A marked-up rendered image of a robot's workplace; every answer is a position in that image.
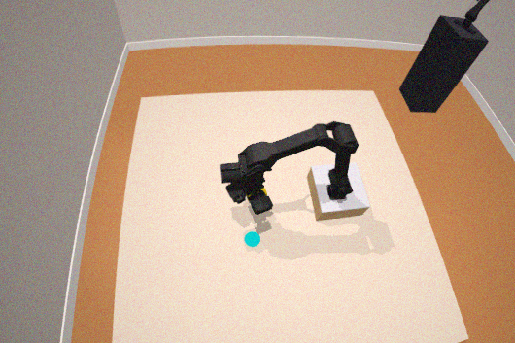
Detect cyan circle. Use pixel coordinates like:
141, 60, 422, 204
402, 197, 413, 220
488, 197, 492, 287
244, 232, 260, 247

